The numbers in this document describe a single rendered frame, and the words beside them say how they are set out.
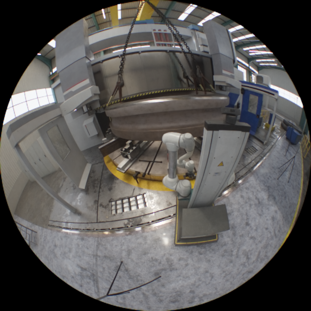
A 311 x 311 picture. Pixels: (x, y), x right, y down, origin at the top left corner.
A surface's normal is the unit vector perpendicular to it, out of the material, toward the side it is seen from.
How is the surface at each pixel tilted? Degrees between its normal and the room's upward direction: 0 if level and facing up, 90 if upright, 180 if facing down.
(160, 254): 0
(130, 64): 90
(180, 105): 90
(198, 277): 0
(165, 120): 90
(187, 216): 0
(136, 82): 90
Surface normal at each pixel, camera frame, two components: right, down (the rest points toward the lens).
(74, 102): 0.26, 0.57
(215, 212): -0.15, -0.77
